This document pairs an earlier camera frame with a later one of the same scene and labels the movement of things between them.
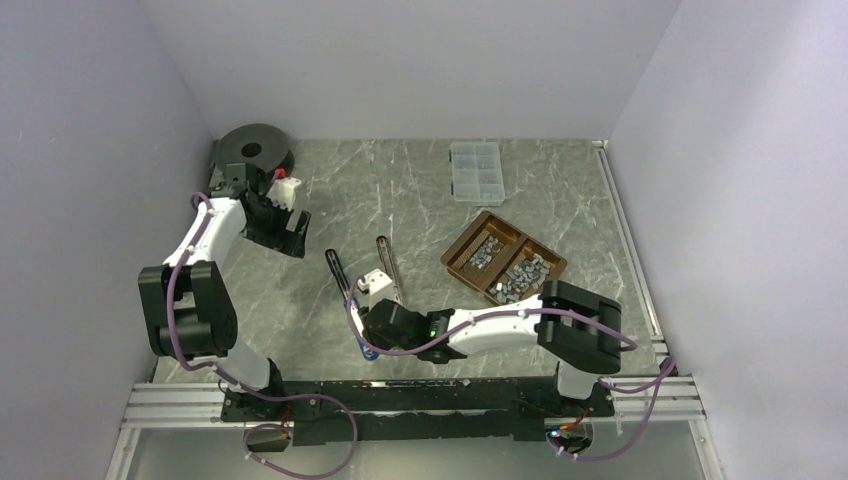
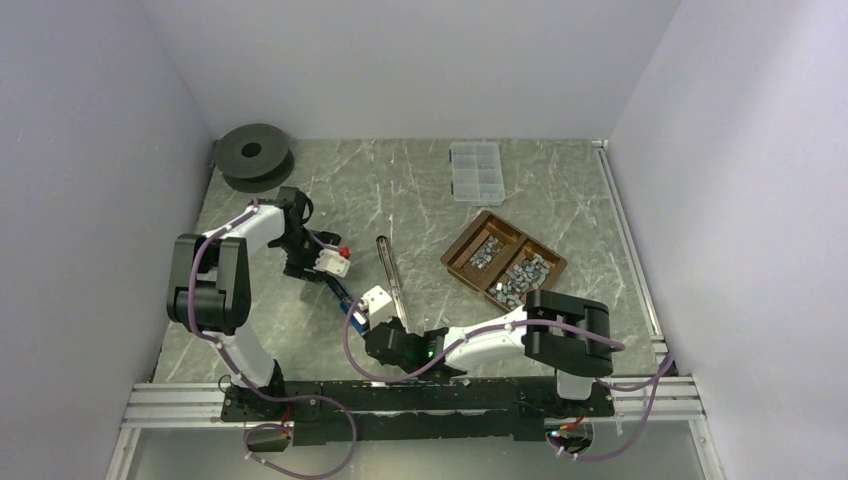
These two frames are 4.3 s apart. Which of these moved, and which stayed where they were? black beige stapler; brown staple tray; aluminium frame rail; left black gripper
Moved: left black gripper
Stayed: brown staple tray; black beige stapler; aluminium frame rail
